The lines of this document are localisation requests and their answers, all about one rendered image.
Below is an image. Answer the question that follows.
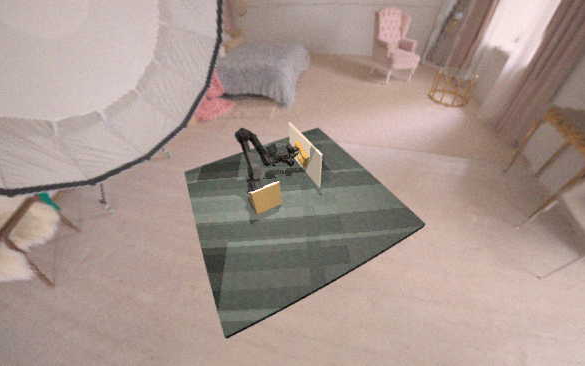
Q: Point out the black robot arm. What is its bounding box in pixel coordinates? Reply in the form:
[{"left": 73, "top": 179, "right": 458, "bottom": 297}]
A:
[{"left": 235, "top": 128, "right": 294, "bottom": 191}]

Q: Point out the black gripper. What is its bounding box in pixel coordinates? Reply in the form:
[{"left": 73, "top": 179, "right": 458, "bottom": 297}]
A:
[{"left": 279, "top": 143, "right": 300, "bottom": 162}]

